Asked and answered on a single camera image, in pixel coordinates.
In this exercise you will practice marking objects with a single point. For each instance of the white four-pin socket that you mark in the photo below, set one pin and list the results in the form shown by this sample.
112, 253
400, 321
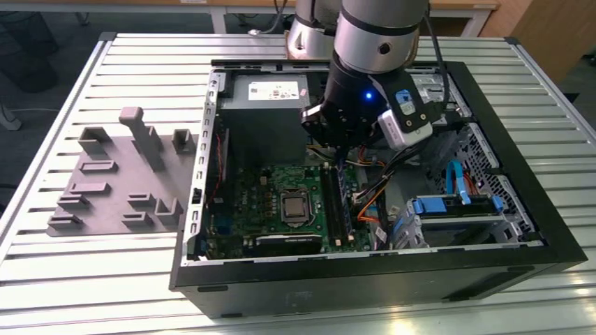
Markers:
262, 180

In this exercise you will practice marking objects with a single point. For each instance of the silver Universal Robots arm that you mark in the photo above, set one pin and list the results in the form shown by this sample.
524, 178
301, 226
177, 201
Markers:
372, 31

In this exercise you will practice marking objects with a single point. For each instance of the wooden cabinet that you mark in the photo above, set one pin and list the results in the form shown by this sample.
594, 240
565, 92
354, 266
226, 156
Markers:
549, 35

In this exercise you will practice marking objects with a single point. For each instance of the silver disk bay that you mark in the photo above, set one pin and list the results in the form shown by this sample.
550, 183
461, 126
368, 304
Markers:
460, 220

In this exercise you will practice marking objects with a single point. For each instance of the silver drive cage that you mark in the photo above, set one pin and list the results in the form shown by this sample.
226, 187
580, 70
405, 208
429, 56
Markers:
425, 89

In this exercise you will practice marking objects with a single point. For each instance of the grey power supply unit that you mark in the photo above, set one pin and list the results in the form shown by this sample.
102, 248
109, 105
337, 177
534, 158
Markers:
260, 129

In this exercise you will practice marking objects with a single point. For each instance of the black camera bracket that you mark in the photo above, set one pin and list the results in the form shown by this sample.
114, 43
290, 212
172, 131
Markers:
386, 83

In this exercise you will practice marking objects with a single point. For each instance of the white stand foot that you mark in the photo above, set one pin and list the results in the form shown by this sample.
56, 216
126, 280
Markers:
12, 123

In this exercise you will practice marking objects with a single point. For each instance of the blue disk carrier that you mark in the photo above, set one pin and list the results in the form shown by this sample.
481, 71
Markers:
430, 206

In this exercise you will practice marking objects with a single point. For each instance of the silver CPU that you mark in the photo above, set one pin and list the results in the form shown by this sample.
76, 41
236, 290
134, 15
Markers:
294, 208

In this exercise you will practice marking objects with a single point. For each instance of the black graphics card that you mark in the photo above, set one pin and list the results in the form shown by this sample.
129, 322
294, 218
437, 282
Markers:
288, 246

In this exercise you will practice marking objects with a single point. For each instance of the green motherboard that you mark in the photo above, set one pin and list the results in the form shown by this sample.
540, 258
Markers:
250, 181

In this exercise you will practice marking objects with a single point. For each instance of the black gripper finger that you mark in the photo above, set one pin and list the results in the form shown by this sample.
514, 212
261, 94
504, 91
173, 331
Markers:
362, 132
322, 122

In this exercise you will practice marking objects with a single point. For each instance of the black PC case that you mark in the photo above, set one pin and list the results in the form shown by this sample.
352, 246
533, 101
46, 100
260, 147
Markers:
325, 289

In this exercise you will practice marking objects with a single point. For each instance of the black mesh waste bin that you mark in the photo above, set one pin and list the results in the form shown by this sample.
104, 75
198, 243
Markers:
28, 52

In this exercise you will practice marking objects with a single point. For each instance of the blue VGA port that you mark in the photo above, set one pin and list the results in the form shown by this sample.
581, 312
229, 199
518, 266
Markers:
224, 225

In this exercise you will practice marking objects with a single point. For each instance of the grey parts rack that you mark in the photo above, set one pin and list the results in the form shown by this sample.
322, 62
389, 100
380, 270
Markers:
121, 164

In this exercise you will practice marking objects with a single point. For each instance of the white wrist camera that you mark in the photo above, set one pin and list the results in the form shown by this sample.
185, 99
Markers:
396, 134

